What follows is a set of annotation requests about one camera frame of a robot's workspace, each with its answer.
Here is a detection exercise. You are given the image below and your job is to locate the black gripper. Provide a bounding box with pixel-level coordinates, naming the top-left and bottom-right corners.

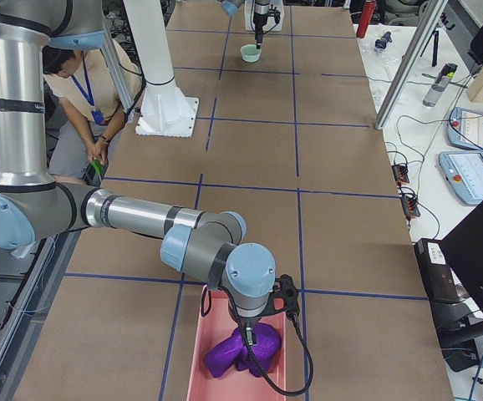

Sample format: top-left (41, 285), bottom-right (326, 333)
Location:
top-left (252, 13), bottom-right (266, 50)
top-left (240, 317), bottom-right (259, 349)

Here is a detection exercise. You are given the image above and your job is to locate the purple microfiber cloth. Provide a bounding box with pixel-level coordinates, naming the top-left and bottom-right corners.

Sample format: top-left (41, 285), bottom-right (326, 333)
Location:
top-left (204, 322), bottom-right (282, 378)

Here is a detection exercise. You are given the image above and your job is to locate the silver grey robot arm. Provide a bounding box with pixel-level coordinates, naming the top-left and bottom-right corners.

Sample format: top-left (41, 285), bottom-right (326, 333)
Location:
top-left (221, 0), bottom-right (283, 50)
top-left (0, 1), bottom-right (279, 350)

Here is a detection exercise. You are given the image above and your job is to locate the black computer box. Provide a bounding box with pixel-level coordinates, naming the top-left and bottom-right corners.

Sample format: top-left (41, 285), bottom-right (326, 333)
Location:
top-left (414, 238), bottom-right (462, 304)

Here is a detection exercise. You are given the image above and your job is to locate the mint green bowl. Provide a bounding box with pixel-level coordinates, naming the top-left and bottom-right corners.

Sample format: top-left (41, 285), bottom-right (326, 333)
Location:
top-left (240, 43), bottom-right (262, 63)

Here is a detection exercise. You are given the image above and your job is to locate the pink plastic bin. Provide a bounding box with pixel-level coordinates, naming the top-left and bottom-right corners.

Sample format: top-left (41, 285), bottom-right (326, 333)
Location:
top-left (186, 291), bottom-right (286, 400)

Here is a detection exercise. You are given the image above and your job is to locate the red fire extinguisher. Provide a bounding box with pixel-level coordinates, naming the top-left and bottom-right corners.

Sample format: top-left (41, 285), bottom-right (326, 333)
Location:
top-left (355, 0), bottom-right (377, 38)

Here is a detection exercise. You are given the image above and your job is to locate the seated person in beige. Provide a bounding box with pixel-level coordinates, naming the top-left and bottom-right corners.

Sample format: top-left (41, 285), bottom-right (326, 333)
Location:
top-left (42, 46), bottom-right (126, 184)

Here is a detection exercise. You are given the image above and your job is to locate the clear water bottle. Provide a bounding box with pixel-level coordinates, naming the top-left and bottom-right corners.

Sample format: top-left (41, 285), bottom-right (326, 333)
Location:
top-left (422, 63), bottom-right (458, 107)

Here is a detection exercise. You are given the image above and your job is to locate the upper teach pendant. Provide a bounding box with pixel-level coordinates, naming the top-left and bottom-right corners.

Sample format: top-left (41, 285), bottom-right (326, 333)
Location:
top-left (447, 107), bottom-right (483, 151)

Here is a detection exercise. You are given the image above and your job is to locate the teach pendant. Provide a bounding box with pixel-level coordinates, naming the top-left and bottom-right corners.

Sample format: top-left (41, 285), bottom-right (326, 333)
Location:
top-left (447, 107), bottom-right (483, 151)
top-left (438, 150), bottom-right (483, 206)

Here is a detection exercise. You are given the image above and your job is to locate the lower teach pendant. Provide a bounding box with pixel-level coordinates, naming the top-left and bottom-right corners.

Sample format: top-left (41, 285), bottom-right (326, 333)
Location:
top-left (438, 150), bottom-right (483, 206)

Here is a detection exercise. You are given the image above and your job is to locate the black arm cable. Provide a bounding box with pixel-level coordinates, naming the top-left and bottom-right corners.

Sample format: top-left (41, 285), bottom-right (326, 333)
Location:
top-left (199, 273), bottom-right (314, 397)

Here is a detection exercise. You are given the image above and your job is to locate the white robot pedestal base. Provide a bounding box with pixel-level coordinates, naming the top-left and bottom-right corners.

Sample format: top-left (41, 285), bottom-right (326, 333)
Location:
top-left (124, 0), bottom-right (199, 138)

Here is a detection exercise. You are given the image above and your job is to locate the aluminium frame post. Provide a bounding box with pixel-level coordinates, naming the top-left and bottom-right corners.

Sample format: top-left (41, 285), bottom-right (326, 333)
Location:
top-left (374, 0), bottom-right (448, 130)

